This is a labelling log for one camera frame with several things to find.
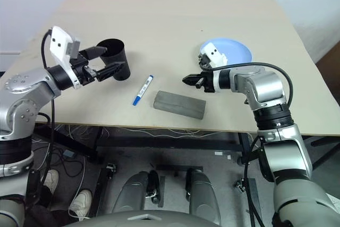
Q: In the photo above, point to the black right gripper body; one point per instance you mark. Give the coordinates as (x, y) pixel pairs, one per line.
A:
(208, 82)

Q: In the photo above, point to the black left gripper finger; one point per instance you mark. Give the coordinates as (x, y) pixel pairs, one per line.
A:
(93, 52)
(109, 71)

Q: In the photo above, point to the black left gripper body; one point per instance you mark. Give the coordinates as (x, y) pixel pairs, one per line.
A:
(82, 71)

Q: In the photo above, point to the black cup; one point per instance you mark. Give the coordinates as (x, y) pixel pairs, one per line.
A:
(120, 62)

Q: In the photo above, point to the grey glasses case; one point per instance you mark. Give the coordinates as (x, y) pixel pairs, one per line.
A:
(180, 104)

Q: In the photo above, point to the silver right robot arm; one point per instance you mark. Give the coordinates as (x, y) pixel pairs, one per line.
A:
(265, 83)

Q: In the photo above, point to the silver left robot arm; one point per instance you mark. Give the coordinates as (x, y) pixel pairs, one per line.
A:
(26, 83)

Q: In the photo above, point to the white marker blue cap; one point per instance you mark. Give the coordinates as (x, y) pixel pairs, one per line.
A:
(143, 88)

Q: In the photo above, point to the light blue plate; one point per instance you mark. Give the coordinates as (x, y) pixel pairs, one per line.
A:
(233, 50)

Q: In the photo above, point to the grey power adapter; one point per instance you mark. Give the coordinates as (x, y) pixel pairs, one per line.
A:
(68, 154)

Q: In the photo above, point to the black caster wheel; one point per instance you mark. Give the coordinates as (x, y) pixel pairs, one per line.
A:
(111, 169)
(239, 185)

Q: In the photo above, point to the grey robot right leg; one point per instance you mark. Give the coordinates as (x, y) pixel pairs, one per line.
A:
(202, 195)

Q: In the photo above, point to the grey robot leg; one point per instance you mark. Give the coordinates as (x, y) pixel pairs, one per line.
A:
(202, 195)
(130, 192)

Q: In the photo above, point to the white shoe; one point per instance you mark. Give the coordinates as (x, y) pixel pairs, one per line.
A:
(51, 180)
(81, 203)

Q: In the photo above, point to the grey robot left leg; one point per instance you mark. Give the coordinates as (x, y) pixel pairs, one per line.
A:
(130, 192)

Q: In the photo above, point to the dark trouser leg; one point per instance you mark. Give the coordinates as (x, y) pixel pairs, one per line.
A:
(45, 211)

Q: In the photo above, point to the grey robot torso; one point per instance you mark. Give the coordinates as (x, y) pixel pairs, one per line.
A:
(143, 220)

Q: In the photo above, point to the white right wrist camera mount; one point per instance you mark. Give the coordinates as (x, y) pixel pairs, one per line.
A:
(215, 54)

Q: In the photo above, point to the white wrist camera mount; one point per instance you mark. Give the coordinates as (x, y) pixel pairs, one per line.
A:
(215, 54)
(59, 43)

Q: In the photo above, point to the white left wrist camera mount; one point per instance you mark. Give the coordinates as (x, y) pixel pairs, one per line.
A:
(59, 43)

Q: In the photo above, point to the black metal table frame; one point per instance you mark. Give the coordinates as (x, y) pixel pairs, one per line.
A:
(159, 144)

